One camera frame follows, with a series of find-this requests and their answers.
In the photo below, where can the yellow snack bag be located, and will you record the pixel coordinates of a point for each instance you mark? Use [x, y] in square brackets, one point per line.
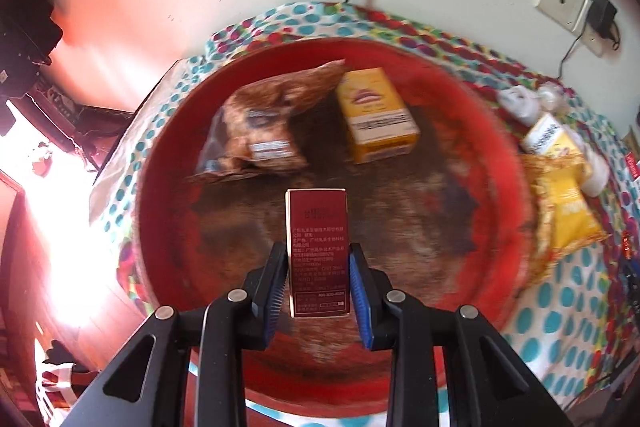
[570, 207]

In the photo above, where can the red package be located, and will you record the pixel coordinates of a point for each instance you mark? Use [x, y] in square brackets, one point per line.
[633, 159]

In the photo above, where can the white wall socket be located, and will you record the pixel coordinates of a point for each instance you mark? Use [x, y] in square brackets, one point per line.
[560, 2]

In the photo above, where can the dark hanging clothing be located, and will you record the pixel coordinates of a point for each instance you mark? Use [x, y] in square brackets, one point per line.
[25, 32]

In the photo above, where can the yellow and white box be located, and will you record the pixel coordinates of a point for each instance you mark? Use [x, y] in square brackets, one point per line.
[542, 134]

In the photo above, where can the brown snack bag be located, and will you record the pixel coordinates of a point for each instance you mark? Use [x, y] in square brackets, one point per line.
[260, 117]

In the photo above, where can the red plastic basin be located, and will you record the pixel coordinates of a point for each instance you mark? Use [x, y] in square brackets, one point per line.
[425, 217]

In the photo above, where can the white wrapper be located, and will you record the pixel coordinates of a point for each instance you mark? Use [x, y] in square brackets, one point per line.
[520, 104]

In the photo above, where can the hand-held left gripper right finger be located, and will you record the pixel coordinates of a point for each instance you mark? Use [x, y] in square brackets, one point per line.
[360, 292]

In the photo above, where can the white bed sheet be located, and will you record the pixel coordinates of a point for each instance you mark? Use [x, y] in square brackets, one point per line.
[135, 132]

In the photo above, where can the small red object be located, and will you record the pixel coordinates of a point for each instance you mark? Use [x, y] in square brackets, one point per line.
[42, 159]

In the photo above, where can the dark red box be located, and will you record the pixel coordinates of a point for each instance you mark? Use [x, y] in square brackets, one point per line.
[317, 232]

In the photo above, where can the polka dot cloth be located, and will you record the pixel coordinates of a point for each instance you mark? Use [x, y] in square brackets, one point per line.
[550, 322]

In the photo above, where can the black power adapter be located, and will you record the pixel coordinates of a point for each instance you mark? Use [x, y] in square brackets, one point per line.
[600, 14]

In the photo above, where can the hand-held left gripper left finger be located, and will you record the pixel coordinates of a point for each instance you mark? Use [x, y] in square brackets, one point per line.
[274, 292]

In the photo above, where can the red white plaid cloth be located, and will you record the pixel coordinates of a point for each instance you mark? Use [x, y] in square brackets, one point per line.
[57, 382]

